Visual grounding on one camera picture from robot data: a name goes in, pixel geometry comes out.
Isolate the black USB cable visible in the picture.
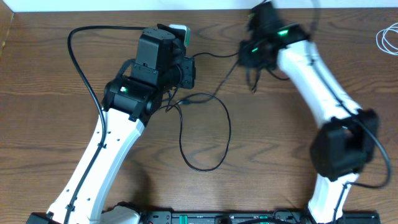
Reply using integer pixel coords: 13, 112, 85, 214
158, 51, 265, 172

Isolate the white cable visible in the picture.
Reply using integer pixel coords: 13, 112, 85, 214
375, 22, 398, 57

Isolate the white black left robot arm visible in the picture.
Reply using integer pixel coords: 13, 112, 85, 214
27, 24, 195, 224

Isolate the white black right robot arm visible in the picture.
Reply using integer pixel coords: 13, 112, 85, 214
238, 1, 392, 223

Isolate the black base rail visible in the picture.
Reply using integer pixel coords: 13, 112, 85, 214
102, 202, 382, 224

